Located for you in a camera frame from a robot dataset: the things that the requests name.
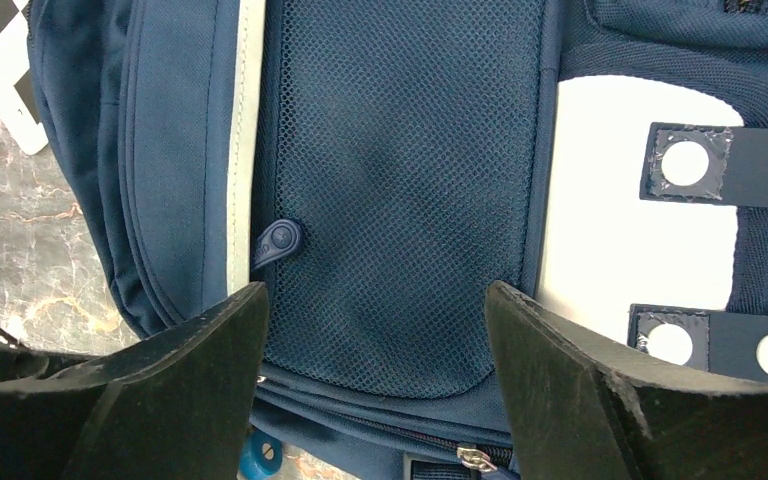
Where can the black white chessboard mat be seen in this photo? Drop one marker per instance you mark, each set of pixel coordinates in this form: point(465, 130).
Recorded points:
point(18, 110)

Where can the navy blue student backpack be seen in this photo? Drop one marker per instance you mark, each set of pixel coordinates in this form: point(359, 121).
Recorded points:
point(377, 165)

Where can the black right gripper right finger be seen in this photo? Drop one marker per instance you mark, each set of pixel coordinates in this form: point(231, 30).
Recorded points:
point(582, 406)

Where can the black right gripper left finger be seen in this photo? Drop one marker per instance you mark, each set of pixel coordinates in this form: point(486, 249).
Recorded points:
point(172, 406)

